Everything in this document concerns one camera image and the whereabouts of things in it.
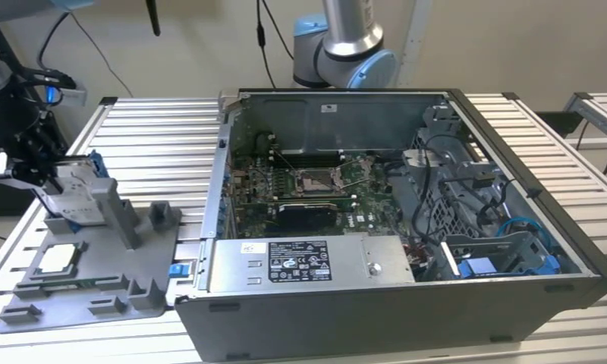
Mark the silver power supply unit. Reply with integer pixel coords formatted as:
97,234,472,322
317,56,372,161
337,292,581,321
206,235,416,293

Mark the CPU socket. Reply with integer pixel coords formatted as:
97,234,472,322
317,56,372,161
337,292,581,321
293,168,348,198

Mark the green motherboard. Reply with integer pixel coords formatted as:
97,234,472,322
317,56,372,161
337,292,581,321
229,151,416,240

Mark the blue wire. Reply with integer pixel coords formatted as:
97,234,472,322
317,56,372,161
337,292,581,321
496,215,543,252

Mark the black RAM slot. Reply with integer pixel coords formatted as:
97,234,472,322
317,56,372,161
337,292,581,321
278,149,345,158

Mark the black equipment cabinet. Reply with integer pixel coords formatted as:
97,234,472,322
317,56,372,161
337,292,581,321
0,96,67,218

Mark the long black wire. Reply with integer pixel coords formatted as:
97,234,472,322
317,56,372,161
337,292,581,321
412,136,459,238

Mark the silver CPU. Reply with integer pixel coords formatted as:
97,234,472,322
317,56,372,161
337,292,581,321
35,245,85,275

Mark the thick black camera cable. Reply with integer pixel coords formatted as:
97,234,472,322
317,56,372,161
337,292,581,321
144,0,161,37

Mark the looped black wire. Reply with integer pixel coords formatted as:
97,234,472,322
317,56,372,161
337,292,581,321
477,177,533,229

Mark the black open PC case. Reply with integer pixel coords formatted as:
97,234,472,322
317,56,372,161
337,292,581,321
173,87,607,363

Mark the aluminium slat side table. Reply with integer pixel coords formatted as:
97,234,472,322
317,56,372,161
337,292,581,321
563,91,607,151

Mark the thin black hanging cable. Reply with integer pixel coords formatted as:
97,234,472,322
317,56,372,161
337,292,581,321
253,0,280,89

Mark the grey parts rack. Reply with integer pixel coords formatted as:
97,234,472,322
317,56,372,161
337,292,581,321
0,177,184,334

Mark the grey metal drive cage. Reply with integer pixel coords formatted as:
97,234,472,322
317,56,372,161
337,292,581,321
388,105,537,243

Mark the blue disk carrier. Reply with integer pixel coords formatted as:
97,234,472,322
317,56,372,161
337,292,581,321
457,257,509,277

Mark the metal socket cover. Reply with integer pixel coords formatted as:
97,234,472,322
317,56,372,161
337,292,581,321
333,156,375,189

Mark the grey metal disk bay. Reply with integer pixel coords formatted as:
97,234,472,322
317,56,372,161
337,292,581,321
441,230,559,277

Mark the green RAM stick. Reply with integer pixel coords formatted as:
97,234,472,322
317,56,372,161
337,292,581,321
38,278,118,288

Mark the hard disk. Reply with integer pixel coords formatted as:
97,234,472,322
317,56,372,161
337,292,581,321
39,149,114,231

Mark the black graphics card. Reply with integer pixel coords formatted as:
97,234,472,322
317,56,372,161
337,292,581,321
276,202,337,233

